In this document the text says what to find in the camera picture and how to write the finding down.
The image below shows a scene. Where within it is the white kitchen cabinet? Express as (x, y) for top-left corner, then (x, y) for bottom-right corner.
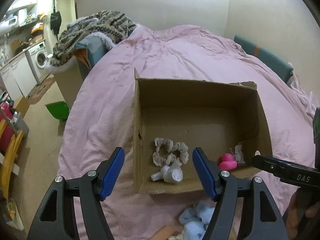
(1, 53), (37, 101)

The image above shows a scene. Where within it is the teal headboard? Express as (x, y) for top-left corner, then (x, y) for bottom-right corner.
(234, 35), (293, 86)

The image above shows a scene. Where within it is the yellow wooden chair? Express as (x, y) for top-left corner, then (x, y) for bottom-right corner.
(1, 130), (24, 200)

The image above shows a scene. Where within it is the brown cardboard box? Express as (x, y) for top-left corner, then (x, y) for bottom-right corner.
(133, 75), (272, 194)

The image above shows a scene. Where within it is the light blue plush toy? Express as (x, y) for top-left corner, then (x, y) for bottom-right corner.
(178, 200), (215, 240)

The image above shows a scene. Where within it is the red suitcase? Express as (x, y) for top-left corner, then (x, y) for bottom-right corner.
(0, 101), (16, 153)

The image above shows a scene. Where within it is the white cloth at bed edge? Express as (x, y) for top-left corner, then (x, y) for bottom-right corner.
(287, 70), (319, 118)

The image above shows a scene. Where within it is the white soft toy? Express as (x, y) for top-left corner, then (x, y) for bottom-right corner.
(150, 159), (183, 183)

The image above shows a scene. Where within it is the person's right hand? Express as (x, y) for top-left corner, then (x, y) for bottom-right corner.
(283, 187), (319, 239)

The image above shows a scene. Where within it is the pink rubber duck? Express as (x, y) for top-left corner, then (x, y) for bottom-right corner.
(219, 153), (238, 171)

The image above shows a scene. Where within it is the clear plastic bag with label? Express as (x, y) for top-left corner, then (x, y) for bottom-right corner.
(231, 144), (246, 166)

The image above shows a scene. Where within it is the white washing machine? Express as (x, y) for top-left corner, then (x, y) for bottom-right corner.
(25, 41), (49, 85)

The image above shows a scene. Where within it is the beige crochet scrunchie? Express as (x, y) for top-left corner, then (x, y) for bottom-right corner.
(152, 138), (189, 167)

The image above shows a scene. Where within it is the patterned knit blanket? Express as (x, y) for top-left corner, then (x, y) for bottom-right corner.
(45, 10), (137, 74)

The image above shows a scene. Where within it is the blue cushion under blanket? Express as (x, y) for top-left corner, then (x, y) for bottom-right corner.
(73, 36), (107, 70)

